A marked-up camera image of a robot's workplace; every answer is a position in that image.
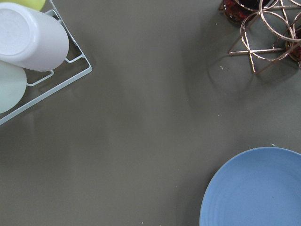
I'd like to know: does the tea bottle front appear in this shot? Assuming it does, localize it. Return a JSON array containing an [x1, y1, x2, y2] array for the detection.
[[222, 0, 260, 24]]

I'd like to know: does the blue plastic plate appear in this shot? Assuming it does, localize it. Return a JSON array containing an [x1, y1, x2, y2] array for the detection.
[[199, 147, 301, 226]]

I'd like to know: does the white cup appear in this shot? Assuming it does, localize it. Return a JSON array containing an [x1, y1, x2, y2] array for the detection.
[[0, 2, 69, 72]]

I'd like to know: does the pale green cup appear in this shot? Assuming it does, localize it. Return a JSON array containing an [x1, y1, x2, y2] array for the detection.
[[0, 61, 27, 113]]

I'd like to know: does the copper wire bottle rack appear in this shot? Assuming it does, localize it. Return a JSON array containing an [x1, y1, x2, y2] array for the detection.
[[219, 0, 301, 74]]

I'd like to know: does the white wire cup rack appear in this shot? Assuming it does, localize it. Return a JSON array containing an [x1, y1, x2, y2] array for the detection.
[[0, 0, 92, 125]]

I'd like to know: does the yellow-green cup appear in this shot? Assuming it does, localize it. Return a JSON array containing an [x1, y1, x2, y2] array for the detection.
[[8, 0, 46, 11]]

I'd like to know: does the tea bottle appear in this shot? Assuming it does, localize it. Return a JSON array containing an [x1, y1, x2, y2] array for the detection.
[[285, 41, 301, 62], [222, 0, 260, 24]]

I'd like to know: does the tea bottle back right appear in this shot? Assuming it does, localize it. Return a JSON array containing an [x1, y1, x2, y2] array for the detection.
[[285, 41, 301, 62]]

